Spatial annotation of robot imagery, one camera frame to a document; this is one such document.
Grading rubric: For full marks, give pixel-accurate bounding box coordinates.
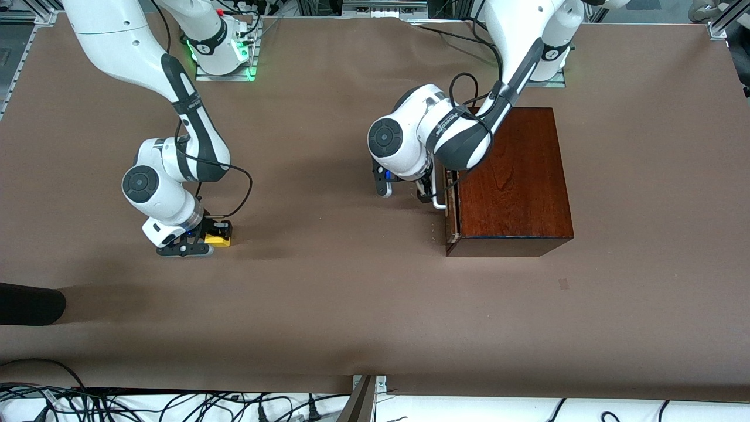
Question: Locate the aluminium corner profile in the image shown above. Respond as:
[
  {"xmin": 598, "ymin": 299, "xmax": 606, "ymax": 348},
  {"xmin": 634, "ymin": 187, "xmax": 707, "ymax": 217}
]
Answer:
[{"xmin": 706, "ymin": 0, "xmax": 750, "ymax": 40}]

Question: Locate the black looping cable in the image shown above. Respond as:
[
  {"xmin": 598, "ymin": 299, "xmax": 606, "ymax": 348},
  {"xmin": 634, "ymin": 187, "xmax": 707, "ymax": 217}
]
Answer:
[{"xmin": 0, "ymin": 359, "xmax": 88, "ymax": 392}]

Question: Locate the aluminium table edge rail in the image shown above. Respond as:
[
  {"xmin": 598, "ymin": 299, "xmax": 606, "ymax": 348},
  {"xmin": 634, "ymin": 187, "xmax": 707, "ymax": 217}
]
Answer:
[{"xmin": 0, "ymin": 9, "xmax": 62, "ymax": 121}]

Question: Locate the dark wooden drawer cabinet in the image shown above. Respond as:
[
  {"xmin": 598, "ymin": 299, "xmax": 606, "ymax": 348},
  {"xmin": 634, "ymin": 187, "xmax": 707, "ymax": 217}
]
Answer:
[{"xmin": 444, "ymin": 107, "xmax": 574, "ymax": 258}]

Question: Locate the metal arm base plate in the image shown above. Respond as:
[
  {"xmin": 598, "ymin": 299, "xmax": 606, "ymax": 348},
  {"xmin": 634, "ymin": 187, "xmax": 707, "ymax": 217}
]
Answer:
[
  {"xmin": 195, "ymin": 23, "xmax": 260, "ymax": 81},
  {"xmin": 523, "ymin": 69, "xmax": 567, "ymax": 89}
]

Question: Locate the black base cable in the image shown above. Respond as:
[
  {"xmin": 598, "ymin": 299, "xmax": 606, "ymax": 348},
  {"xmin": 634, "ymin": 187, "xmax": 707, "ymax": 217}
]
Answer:
[{"xmin": 417, "ymin": 16, "xmax": 500, "ymax": 47}]

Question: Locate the metal bracket with brown bar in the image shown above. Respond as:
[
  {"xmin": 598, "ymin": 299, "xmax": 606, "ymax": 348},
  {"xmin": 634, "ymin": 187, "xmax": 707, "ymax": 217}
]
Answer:
[{"xmin": 337, "ymin": 375, "xmax": 387, "ymax": 422}]

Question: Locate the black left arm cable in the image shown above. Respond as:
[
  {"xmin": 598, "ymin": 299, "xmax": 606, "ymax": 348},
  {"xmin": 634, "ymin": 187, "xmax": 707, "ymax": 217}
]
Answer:
[{"xmin": 435, "ymin": 73, "xmax": 506, "ymax": 195}]

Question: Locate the wooden drawer with white handle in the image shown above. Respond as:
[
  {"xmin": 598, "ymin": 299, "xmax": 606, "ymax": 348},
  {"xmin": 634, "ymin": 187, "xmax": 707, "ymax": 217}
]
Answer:
[{"xmin": 431, "ymin": 167, "xmax": 462, "ymax": 244}]

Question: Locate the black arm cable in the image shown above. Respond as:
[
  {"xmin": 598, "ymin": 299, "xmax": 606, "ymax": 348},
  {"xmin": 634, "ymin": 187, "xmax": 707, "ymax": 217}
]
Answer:
[
  {"xmin": 435, "ymin": 73, "xmax": 506, "ymax": 195},
  {"xmin": 175, "ymin": 117, "xmax": 254, "ymax": 222}
]

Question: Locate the tangled black cable bundle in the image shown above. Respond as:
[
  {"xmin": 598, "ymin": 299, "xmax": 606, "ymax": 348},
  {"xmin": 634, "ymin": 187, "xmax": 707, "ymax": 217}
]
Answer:
[{"xmin": 0, "ymin": 384, "xmax": 352, "ymax": 422}]

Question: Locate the black rounded object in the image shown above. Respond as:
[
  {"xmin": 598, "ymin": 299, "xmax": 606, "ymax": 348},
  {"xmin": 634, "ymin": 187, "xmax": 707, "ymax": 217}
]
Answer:
[{"xmin": 0, "ymin": 283, "xmax": 67, "ymax": 326}]

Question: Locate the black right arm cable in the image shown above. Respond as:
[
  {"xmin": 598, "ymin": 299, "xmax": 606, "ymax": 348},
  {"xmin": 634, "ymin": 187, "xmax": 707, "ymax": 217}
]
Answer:
[{"xmin": 175, "ymin": 117, "xmax": 254, "ymax": 222}]

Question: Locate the aluminium frame profile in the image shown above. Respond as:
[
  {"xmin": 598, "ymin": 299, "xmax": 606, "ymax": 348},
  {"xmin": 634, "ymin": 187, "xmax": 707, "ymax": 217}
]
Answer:
[{"xmin": 343, "ymin": 0, "xmax": 428, "ymax": 17}]

